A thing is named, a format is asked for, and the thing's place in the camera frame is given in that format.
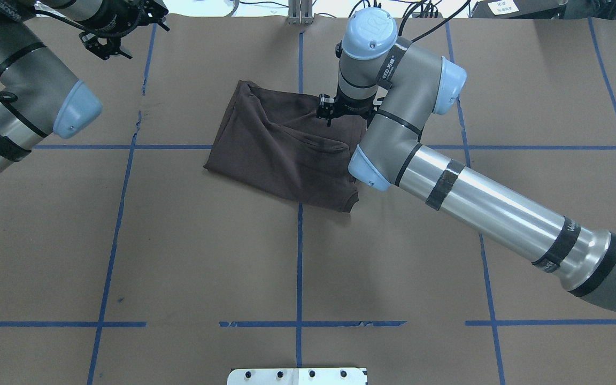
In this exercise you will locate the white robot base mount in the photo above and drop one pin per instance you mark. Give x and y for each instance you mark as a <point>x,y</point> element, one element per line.
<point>315,375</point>

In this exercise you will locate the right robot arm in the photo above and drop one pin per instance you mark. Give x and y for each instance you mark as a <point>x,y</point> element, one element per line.
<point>397,85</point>

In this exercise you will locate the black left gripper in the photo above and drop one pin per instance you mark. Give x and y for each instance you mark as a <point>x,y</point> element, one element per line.
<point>106,20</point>

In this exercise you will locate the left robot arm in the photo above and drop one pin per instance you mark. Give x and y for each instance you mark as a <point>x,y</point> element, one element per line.
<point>41,95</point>

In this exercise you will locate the aluminium frame post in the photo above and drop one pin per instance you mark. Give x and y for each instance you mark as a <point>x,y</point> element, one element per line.
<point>300,12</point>

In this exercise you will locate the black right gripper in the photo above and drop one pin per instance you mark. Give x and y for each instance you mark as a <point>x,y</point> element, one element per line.
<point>352,104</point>

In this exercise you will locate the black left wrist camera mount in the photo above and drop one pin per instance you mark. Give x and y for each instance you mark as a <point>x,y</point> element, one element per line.
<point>104,50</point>

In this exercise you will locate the dark brown t-shirt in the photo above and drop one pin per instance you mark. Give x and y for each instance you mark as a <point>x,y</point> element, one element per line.
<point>273,141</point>

